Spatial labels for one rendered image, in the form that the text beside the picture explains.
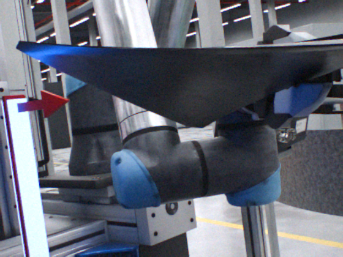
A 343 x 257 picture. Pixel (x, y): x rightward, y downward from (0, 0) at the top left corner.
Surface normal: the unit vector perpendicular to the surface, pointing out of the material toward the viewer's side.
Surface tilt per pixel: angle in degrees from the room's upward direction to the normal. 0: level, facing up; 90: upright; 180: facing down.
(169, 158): 63
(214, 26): 90
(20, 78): 90
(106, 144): 73
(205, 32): 90
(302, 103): 117
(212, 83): 165
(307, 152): 90
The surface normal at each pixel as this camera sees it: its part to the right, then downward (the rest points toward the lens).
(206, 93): 0.01, 0.97
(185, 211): 0.71, -0.06
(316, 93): -0.68, 0.58
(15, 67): 0.85, -0.08
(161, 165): 0.19, -0.32
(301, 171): -0.91, 0.14
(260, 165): 0.25, 0.03
